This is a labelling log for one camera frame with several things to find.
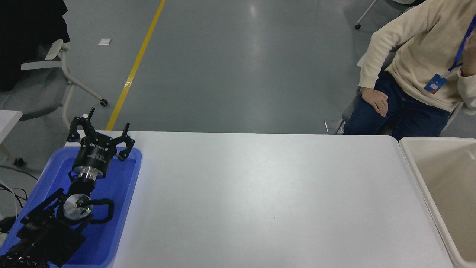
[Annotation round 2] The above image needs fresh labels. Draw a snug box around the small white table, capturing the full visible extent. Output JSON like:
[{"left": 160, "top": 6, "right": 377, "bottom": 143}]
[{"left": 0, "top": 110, "right": 23, "bottom": 144}]

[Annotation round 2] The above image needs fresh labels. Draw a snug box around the white chair leg with caster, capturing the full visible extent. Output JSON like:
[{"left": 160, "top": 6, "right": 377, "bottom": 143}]
[{"left": 354, "top": 0, "right": 378, "bottom": 30}]

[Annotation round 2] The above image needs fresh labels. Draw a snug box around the person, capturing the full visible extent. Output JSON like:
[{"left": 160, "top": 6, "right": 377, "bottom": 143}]
[
  {"left": 0, "top": 0, "right": 70, "bottom": 92},
  {"left": 343, "top": 0, "right": 476, "bottom": 141}
]

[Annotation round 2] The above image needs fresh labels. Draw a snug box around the white and grey office chair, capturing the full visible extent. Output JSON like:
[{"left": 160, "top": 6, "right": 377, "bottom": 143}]
[{"left": 0, "top": 39, "right": 109, "bottom": 122}]

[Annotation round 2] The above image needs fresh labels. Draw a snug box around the metal floor plate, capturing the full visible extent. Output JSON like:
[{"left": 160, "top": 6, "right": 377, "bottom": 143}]
[{"left": 325, "top": 120, "right": 344, "bottom": 134}]

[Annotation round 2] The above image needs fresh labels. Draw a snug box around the thin black cable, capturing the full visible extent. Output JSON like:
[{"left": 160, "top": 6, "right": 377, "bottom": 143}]
[{"left": 0, "top": 165, "right": 39, "bottom": 181}]

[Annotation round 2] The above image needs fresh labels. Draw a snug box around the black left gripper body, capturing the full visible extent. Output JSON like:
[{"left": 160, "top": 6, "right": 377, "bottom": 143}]
[{"left": 72, "top": 134, "right": 117, "bottom": 173}]

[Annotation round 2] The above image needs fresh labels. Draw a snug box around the looped black cable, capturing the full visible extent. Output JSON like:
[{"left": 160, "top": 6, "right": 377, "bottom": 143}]
[{"left": 0, "top": 184, "right": 29, "bottom": 211}]

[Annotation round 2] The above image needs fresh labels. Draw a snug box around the blue plastic tray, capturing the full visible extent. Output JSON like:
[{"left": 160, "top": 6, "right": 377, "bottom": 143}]
[{"left": 0, "top": 146, "right": 143, "bottom": 268}]

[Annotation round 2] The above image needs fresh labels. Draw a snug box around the person's hand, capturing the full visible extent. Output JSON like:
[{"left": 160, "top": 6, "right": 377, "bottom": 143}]
[
  {"left": 361, "top": 88, "right": 389, "bottom": 117},
  {"left": 461, "top": 35, "right": 476, "bottom": 77}
]

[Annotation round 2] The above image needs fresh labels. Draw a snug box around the black plug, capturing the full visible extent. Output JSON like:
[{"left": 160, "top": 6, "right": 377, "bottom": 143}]
[{"left": 0, "top": 215, "right": 18, "bottom": 234}]

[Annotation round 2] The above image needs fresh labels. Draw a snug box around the large pale bin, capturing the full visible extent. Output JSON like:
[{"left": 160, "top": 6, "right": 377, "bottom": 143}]
[{"left": 398, "top": 137, "right": 476, "bottom": 268}]

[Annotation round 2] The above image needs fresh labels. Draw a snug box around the blue lanyard with badge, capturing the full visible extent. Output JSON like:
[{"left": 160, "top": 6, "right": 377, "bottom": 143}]
[{"left": 424, "top": 15, "right": 476, "bottom": 95}]

